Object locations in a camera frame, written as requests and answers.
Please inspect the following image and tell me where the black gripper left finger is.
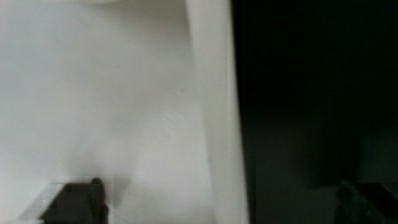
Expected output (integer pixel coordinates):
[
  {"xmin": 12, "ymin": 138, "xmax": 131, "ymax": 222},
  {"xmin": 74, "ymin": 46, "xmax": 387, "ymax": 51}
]
[{"xmin": 39, "ymin": 178, "xmax": 108, "ymax": 224}]

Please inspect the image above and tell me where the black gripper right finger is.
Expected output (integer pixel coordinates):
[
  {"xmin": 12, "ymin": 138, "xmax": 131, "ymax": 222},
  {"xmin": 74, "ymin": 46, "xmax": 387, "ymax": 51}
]
[{"xmin": 334, "ymin": 182, "xmax": 398, "ymax": 224}]

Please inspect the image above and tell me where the white square tabletop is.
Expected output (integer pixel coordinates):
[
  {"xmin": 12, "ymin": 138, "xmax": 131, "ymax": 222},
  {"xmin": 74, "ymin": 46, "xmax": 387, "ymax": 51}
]
[{"xmin": 0, "ymin": 0, "xmax": 249, "ymax": 224}]

